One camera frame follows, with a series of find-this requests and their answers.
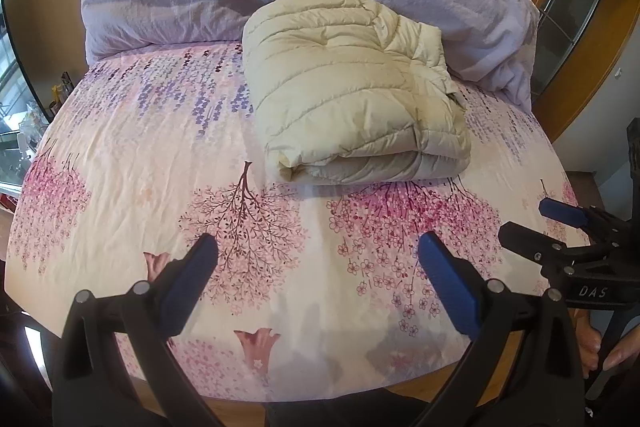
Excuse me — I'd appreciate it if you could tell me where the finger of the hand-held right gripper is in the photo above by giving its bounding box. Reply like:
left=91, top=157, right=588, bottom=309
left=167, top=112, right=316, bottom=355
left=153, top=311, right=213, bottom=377
left=498, top=220, right=619, bottom=274
left=538, top=198, right=625, bottom=239

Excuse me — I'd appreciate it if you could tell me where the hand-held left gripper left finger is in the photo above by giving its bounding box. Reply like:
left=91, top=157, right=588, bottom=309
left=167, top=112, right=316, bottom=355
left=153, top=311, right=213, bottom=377
left=52, top=233, right=224, bottom=427

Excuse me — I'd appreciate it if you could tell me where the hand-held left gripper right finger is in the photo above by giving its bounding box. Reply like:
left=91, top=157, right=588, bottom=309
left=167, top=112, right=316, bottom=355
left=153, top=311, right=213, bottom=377
left=418, top=231, right=589, bottom=427

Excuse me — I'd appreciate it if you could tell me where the cream quilted down blanket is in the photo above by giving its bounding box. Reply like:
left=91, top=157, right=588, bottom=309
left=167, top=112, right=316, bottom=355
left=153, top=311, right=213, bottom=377
left=241, top=0, right=474, bottom=186

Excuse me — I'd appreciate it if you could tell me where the person's right hand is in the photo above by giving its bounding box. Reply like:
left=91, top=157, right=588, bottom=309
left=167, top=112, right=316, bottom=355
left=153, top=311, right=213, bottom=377
left=574, top=307, right=640, bottom=373

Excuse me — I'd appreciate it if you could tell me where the floral bed sheet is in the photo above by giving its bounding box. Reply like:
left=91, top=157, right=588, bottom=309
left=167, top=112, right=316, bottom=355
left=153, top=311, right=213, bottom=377
left=7, top=39, right=592, bottom=404

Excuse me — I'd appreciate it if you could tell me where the cluttered bedside shelf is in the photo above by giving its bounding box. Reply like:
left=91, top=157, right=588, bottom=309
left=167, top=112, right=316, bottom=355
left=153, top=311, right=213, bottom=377
left=0, top=24, right=78, bottom=208

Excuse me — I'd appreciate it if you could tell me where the wooden door frame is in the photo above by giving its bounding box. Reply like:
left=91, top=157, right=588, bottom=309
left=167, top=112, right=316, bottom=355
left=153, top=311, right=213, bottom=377
left=447, top=0, right=640, bottom=144

